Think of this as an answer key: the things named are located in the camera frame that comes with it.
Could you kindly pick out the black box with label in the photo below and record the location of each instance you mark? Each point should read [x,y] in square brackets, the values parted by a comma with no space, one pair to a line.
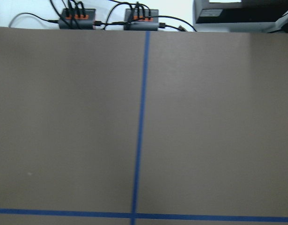
[236,13]

